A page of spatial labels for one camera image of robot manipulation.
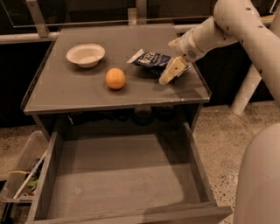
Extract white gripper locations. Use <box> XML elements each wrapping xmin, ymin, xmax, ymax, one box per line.
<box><xmin>158</xmin><ymin>30</ymin><xmax>205</xmax><ymax>85</ymax></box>

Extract blue chip bag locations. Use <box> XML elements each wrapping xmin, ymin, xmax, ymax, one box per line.
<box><xmin>128</xmin><ymin>49</ymin><xmax>173</xmax><ymax>78</ymax></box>

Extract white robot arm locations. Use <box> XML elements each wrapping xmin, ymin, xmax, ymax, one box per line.
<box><xmin>169</xmin><ymin>0</ymin><xmax>280</xmax><ymax>224</ymax></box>

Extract open grey top drawer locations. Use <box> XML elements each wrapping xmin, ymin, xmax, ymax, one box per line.
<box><xmin>26</xmin><ymin>123</ymin><xmax>232</xmax><ymax>224</ymax></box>

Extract orange fruit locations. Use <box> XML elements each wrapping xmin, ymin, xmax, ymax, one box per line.
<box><xmin>105</xmin><ymin>68</ymin><xmax>126</xmax><ymax>89</ymax></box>

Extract dark tape roll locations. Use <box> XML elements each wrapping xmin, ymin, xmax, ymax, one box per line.
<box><xmin>131</xmin><ymin>107</ymin><xmax>155</xmax><ymax>126</ymax></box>

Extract white diagonal support pole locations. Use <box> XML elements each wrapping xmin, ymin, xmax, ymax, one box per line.
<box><xmin>230</xmin><ymin>65</ymin><xmax>262</xmax><ymax>116</ymax></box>

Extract white paper bowl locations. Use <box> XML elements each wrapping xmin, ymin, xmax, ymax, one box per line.
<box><xmin>66</xmin><ymin>44</ymin><xmax>105</xmax><ymax>68</ymax></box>

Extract metal railing with glass panel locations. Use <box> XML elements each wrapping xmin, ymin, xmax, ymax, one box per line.
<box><xmin>0</xmin><ymin>0</ymin><xmax>218</xmax><ymax>45</ymax></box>

